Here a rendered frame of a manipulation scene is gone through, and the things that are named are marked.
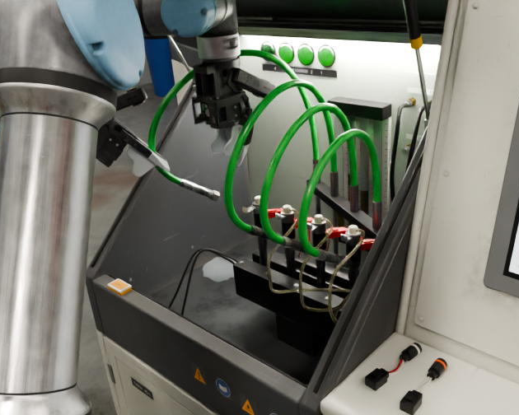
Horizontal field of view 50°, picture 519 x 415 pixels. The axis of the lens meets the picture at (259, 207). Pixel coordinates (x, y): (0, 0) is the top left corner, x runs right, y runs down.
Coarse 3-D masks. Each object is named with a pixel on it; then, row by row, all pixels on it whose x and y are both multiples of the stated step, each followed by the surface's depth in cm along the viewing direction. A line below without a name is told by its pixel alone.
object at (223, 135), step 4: (224, 128) 109; (228, 128) 109; (220, 132) 108; (224, 132) 109; (228, 132) 109; (220, 136) 108; (224, 136) 109; (228, 136) 109; (216, 140) 108; (220, 140) 109; (224, 140) 109; (228, 140) 110; (212, 144) 107; (216, 144) 108; (220, 144) 109; (224, 144) 110; (212, 148) 108; (216, 148) 108; (220, 148) 109; (216, 152) 109; (220, 152) 109
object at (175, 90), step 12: (276, 60) 117; (192, 72) 110; (288, 72) 119; (180, 84) 110; (168, 96) 110; (156, 120) 111; (312, 120) 125; (156, 132) 112; (312, 132) 127; (312, 144) 128; (156, 168) 115; (180, 180) 117
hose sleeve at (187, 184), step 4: (184, 180) 118; (188, 180) 119; (180, 184) 118; (184, 184) 118; (188, 184) 118; (192, 184) 119; (196, 184) 119; (184, 188) 119; (188, 188) 118; (192, 188) 119; (196, 188) 119; (200, 188) 120; (204, 188) 121; (196, 192) 120; (200, 192) 120; (204, 192) 120; (208, 192) 121; (212, 192) 121; (204, 196) 121; (208, 196) 121
